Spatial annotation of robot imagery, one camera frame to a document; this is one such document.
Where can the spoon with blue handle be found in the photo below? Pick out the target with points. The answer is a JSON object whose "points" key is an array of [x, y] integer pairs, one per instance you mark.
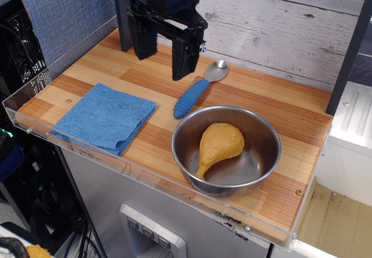
{"points": [[215, 72]]}

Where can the dark grey right post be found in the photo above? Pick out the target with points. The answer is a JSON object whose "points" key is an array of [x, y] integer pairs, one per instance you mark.
{"points": [[350, 57]]}

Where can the orange toy chicken leg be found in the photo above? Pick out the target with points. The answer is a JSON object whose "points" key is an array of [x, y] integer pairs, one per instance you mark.
{"points": [[220, 141]]}

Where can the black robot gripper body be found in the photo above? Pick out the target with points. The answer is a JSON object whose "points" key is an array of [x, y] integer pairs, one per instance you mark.
{"points": [[173, 19]]}

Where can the dark grey left post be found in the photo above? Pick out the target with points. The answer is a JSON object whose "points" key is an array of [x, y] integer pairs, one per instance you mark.
{"points": [[122, 21]]}

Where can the black plastic crate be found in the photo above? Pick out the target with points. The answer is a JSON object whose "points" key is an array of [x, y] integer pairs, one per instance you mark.
{"points": [[22, 60]]}

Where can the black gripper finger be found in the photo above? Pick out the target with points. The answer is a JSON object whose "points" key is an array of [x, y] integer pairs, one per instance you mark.
{"points": [[185, 55], [143, 35]]}

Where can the steel pot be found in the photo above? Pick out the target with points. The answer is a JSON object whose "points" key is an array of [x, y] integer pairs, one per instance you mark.
{"points": [[237, 176]]}

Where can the yellow object bottom left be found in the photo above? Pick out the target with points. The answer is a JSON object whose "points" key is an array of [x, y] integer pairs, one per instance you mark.
{"points": [[36, 251]]}

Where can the silver cabinet with dispenser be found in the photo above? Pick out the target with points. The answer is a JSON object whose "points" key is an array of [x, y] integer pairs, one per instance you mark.
{"points": [[132, 219]]}

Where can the white ribbed appliance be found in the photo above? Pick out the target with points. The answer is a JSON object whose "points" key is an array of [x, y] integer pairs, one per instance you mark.
{"points": [[344, 165]]}

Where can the folded blue cloth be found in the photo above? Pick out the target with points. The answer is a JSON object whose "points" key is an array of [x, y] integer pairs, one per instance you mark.
{"points": [[104, 119]]}

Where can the clear acrylic table guard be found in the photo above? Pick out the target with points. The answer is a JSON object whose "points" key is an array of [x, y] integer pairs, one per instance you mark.
{"points": [[296, 111]]}

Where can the dark grey post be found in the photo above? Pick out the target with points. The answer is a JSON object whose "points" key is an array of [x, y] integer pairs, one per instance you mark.
{"points": [[350, 57], [122, 21]]}

